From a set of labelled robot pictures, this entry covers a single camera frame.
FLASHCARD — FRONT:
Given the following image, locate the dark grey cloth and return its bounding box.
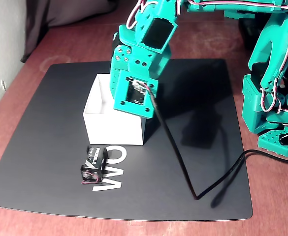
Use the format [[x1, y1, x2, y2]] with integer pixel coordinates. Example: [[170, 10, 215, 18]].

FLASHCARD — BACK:
[[20, 0, 119, 63]]

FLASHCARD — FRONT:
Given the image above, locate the white red forearm servo wire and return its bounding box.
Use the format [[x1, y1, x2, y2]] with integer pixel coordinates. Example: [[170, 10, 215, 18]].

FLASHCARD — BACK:
[[188, 0, 288, 12]]

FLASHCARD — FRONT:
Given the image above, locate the small black battery pack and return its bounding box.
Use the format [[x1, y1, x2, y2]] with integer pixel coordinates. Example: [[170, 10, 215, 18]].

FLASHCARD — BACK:
[[80, 145, 109, 185]]

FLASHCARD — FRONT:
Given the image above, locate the white open cardboard box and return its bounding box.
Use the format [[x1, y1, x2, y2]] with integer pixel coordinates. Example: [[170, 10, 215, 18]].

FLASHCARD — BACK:
[[82, 73, 159, 146]]

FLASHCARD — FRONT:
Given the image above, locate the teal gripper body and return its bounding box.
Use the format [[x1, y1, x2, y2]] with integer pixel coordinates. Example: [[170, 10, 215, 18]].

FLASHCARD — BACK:
[[110, 45, 172, 99]]

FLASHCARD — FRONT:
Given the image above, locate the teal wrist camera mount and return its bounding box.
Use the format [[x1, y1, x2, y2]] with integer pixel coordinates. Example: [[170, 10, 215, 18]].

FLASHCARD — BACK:
[[113, 70, 159, 119]]

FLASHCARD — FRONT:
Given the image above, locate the white red wrist servo wire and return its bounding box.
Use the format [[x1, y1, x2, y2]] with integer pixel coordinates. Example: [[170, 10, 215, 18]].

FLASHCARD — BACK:
[[126, 0, 159, 30]]

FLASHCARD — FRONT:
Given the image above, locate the black camera cable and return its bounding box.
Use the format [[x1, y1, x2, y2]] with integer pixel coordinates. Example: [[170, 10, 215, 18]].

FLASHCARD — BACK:
[[137, 82, 288, 201]]

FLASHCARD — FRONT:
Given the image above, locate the black mat with white letters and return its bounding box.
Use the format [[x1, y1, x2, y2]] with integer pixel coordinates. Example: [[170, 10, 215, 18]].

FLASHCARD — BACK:
[[0, 58, 254, 221]]

